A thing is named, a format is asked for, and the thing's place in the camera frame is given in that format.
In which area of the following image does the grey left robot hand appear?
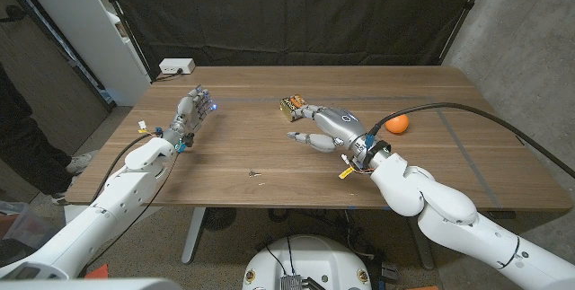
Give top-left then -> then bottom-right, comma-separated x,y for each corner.
162,84 -> 217,145

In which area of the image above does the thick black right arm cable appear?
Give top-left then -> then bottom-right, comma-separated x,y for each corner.
367,101 -> 575,179

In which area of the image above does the black door handle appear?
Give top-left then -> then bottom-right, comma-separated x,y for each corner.
0,4 -> 27,24

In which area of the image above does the brown wooden door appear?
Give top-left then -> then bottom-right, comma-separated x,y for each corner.
0,0 -> 111,204

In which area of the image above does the black backdrop cloth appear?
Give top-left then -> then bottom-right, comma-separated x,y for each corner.
101,0 -> 489,80

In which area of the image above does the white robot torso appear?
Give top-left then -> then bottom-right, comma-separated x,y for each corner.
242,234 -> 373,290

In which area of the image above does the white cabinet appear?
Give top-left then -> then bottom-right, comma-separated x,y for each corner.
13,0 -> 152,107

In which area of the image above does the clear plastic bin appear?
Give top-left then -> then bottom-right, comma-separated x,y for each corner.
0,199 -> 46,250

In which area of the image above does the small grey floor box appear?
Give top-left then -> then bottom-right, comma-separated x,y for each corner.
380,261 -> 400,282

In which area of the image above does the black backdrop stand pole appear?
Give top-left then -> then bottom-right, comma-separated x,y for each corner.
438,0 -> 495,66
93,0 -> 156,80

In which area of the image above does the person in dark clothes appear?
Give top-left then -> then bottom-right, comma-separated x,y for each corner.
0,63 -> 93,206

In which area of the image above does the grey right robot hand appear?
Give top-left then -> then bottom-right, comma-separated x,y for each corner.
286,103 -> 367,154

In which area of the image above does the small orange black box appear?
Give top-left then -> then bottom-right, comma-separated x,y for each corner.
279,94 -> 310,123

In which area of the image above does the orange fruit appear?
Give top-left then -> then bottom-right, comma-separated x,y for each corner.
385,113 -> 411,136

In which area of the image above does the black round fan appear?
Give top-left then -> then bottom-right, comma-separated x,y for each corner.
204,207 -> 238,232

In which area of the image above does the white power strip box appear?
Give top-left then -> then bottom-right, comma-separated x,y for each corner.
158,57 -> 197,75

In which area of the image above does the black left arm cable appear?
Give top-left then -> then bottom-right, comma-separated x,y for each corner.
89,131 -> 156,204

